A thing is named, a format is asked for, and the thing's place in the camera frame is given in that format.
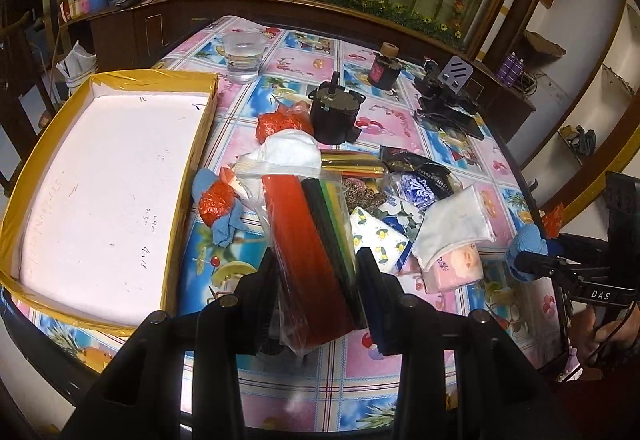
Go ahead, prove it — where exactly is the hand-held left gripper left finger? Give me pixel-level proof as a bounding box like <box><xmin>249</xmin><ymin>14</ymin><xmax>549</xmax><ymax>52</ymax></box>
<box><xmin>60</xmin><ymin>247</ymin><xmax>278</xmax><ymax>440</ymax></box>

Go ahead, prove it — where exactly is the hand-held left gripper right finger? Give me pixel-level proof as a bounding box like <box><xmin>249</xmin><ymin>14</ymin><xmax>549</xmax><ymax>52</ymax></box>
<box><xmin>356</xmin><ymin>247</ymin><xmax>573</xmax><ymax>440</ymax></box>

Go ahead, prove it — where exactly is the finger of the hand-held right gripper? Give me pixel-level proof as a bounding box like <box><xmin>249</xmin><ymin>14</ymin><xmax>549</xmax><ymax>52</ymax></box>
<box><xmin>514</xmin><ymin>251</ymin><xmax>608</xmax><ymax>282</ymax></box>
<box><xmin>560</xmin><ymin>233</ymin><xmax>609</xmax><ymax>254</ymax></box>

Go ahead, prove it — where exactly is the blue knit cloth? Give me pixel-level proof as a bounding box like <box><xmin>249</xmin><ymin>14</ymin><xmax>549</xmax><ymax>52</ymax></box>
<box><xmin>192</xmin><ymin>167</ymin><xmax>246</xmax><ymax>248</ymax></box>
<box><xmin>506</xmin><ymin>224</ymin><xmax>563</xmax><ymax>282</ymax></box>

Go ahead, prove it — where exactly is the bag of coloured sheets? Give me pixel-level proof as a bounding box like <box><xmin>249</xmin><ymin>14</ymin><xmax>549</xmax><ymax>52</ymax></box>
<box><xmin>262</xmin><ymin>174</ymin><xmax>368</xmax><ymax>351</ymax></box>

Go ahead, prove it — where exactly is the lemon print tissue packet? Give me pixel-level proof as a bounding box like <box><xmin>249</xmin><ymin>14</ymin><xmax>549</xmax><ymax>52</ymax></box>
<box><xmin>350</xmin><ymin>207</ymin><xmax>413</xmax><ymax>276</ymax></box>

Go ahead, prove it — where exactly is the pink tissue packet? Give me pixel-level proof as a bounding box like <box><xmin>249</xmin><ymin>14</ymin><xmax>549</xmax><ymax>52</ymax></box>
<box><xmin>422</xmin><ymin>243</ymin><xmax>485</xmax><ymax>293</ymax></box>

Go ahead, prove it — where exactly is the small orange plastic bag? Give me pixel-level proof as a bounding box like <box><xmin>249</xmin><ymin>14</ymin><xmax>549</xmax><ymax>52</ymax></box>
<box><xmin>198</xmin><ymin>170</ymin><xmax>237</xmax><ymax>228</ymax></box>

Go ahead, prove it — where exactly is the blue floral tissue packet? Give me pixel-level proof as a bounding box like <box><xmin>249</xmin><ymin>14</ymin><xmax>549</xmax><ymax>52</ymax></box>
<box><xmin>377</xmin><ymin>200</ymin><xmax>426</xmax><ymax>241</ymax></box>

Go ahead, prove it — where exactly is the white towel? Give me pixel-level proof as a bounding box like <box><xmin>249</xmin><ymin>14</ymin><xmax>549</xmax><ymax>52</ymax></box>
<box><xmin>415</xmin><ymin>184</ymin><xmax>497</xmax><ymax>271</ymax></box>

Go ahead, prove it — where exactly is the brown knit hat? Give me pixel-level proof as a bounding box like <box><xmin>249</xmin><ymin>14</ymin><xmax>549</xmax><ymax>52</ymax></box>
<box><xmin>342</xmin><ymin>177</ymin><xmax>386</xmax><ymax>211</ymax></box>

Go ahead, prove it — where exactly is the blue white patterned packet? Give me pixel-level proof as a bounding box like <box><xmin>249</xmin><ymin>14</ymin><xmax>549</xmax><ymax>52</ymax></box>
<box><xmin>387</xmin><ymin>170</ymin><xmax>453</xmax><ymax>213</ymax></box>

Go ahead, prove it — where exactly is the white cloth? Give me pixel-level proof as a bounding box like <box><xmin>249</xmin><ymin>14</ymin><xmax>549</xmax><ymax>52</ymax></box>
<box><xmin>262</xmin><ymin>130</ymin><xmax>321</xmax><ymax>176</ymax></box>

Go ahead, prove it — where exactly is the black snack packet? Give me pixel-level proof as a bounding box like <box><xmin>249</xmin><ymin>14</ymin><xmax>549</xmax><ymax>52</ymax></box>
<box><xmin>380</xmin><ymin>145</ymin><xmax>453</xmax><ymax>198</ymax></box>

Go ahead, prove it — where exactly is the large orange plastic bag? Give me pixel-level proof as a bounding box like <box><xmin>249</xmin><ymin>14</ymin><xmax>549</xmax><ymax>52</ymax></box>
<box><xmin>256</xmin><ymin>103</ymin><xmax>315</xmax><ymax>146</ymax></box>

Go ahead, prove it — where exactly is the yellow taped cardboard box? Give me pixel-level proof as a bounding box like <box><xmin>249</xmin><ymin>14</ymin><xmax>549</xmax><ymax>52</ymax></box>
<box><xmin>0</xmin><ymin>69</ymin><xmax>221</xmax><ymax>338</ymax></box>

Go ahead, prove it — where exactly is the person's right hand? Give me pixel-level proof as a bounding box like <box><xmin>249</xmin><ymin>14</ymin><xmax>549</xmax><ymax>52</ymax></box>
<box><xmin>570</xmin><ymin>305</ymin><xmax>640</xmax><ymax>371</ymax></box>

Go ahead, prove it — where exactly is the orange plastic scrap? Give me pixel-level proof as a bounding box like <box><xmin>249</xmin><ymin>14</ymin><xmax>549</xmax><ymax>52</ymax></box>
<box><xmin>542</xmin><ymin>203</ymin><xmax>566</xmax><ymax>238</ymax></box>

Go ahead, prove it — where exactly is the dark tool on shelf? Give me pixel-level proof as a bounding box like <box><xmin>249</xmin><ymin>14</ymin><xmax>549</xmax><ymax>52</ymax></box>
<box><xmin>560</xmin><ymin>124</ymin><xmax>598</xmax><ymax>156</ymax></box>

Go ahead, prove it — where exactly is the black electric motor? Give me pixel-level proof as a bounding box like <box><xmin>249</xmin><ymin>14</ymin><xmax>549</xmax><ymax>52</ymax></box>
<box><xmin>307</xmin><ymin>72</ymin><xmax>367</xmax><ymax>144</ymax></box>

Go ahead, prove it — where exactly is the brown cardboard piece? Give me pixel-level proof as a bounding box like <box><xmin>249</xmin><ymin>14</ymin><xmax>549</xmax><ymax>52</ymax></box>
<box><xmin>522</xmin><ymin>30</ymin><xmax>566</xmax><ymax>56</ymax></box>

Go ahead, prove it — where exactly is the black phone stand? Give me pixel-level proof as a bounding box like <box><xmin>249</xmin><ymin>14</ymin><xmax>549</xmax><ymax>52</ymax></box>
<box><xmin>415</xmin><ymin>55</ymin><xmax>476</xmax><ymax>113</ymax></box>

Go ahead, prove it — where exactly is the clear plastic cup with water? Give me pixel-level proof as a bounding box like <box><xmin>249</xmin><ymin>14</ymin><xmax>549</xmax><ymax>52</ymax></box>
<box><xmin>221</xmin><ymin>31</ymin><xmax>266</xmax><ymax>85</ymax></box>

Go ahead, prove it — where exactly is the dark glass bottle brown cap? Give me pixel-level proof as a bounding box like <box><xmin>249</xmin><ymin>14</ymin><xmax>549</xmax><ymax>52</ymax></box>
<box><xmin>367</xmin><ymin>42</ymin><xmax>401</xmax><ymax>88</ymax></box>

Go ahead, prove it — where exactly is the white paper roll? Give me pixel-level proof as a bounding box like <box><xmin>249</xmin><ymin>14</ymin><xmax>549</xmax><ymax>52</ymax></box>
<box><xmin>475</xmin><ymin>0</ymin><xmax>528</xmax><ymax>66</ymax></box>

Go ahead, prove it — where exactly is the white bucket with paper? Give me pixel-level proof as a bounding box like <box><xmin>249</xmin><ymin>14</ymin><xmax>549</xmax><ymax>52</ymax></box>
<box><xmin>55</xmin><ymin>40</ymin><xmax>97</xmax><ymax>96</ymax></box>

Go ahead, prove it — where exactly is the wooden chair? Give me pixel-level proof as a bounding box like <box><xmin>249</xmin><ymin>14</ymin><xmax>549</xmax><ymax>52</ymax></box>
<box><xmin>0</xmin><ymin>8</ymin><xmax>68</xmax><ymax>193</ymax></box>

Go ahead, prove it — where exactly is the pink box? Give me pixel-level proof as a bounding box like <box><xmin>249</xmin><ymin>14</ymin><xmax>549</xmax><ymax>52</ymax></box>
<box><xmin>60</xmin><ymin>0</ymin><xmax>91</xmax><ymax>21</ymax></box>

